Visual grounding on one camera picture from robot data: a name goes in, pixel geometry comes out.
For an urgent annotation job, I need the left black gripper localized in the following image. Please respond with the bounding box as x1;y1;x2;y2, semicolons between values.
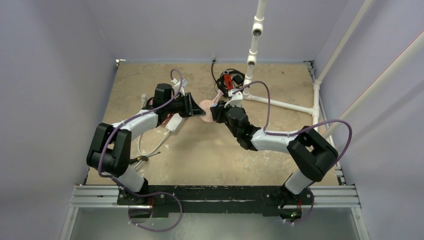
165;92;205;118

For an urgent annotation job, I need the round pink socket base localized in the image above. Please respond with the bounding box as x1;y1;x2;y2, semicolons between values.
199;99;215;123

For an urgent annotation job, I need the white power cable with plug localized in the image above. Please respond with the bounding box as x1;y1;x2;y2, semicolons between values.
136;93;173;158

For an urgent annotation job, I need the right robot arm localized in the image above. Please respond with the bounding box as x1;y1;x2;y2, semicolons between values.
210;104;339;204

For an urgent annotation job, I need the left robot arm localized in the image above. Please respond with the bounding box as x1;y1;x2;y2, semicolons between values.
86;83;206;205

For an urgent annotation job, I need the white power strip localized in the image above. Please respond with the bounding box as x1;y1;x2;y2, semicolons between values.
165;114;184;132

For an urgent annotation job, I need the black power adapter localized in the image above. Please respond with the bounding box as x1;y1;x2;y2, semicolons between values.
232;75;244;85

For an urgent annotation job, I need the yellow black screwdriver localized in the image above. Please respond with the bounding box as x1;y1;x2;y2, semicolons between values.
129;151;161;165

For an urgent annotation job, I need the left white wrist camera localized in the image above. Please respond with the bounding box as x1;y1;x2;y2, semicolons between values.
171;78;189;96

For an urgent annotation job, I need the red handled adjustable wrench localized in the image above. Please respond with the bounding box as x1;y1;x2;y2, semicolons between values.
223;74;237;98

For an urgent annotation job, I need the black coiled cable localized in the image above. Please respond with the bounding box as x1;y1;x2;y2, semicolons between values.
210;59;246;99

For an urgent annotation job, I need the black handled hammer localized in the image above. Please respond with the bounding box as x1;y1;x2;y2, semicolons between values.
133;159;145;170

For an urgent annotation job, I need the white PVC pipe frame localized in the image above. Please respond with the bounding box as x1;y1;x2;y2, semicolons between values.
243;0;424;128

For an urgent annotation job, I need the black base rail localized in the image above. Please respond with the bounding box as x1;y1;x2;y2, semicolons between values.
67;184;362;220

